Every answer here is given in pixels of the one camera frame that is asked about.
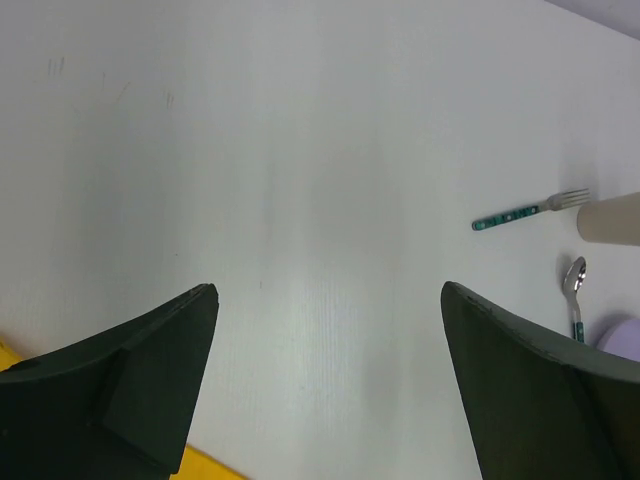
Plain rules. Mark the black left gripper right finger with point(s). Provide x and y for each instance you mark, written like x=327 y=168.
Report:
x=539 y=405

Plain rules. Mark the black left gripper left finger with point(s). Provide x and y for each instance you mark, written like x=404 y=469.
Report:
x=116 y=405

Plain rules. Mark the yellow cartoon print placemat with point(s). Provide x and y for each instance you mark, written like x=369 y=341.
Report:
x=195 y=464

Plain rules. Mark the green handled fork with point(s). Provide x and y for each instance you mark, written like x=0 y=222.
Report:
x=557 y=202

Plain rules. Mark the lilac plastic plate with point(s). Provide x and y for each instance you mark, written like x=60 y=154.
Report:
x=617 y=334

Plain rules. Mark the beige paper cup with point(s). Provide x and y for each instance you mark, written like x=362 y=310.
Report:
x=613 y=221

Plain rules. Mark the green handled spoon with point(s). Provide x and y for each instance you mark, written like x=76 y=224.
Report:
x=572 y=283

